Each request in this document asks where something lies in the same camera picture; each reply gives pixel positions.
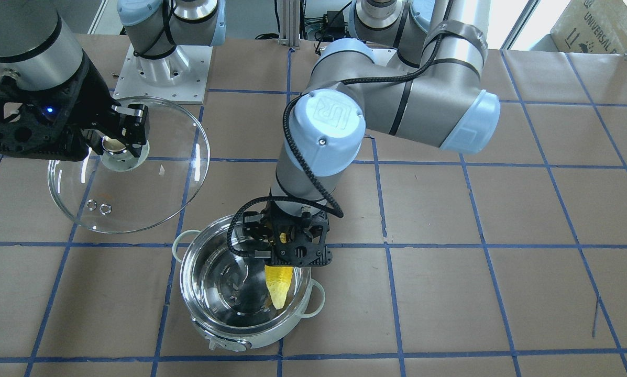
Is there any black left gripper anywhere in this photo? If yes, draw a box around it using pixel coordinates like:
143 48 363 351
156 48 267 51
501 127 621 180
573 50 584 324
241 203 333 268

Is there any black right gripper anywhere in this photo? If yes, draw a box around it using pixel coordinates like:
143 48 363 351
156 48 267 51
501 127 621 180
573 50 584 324
0 53 149 162

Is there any yellow corn cob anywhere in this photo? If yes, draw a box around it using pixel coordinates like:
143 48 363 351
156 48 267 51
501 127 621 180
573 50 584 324
265 265 293 310

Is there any glass pot lid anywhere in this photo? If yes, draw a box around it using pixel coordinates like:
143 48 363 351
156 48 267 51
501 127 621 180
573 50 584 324
47 96 210 234

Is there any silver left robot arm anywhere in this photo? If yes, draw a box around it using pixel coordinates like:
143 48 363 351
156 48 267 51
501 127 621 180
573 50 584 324
225 1 500 267

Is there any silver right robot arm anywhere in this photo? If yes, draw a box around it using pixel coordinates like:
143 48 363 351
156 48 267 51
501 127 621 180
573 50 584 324
0 1 226 163

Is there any white steel cooking pot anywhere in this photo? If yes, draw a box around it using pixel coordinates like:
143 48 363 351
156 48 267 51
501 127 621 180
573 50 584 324
172 216 326 352

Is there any black power adapter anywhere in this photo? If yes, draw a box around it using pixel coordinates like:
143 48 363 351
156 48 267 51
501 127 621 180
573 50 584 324
323 10 347 32

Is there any cardboard box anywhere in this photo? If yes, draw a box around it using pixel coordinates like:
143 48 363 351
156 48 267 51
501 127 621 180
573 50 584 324
550 1 627 53

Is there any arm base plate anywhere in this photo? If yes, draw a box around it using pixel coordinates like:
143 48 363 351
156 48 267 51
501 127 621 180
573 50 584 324
114 46 213 105
366 45 399 62

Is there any aluminium frame post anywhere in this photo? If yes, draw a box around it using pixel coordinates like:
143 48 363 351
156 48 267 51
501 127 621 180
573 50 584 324
276 1 304 50

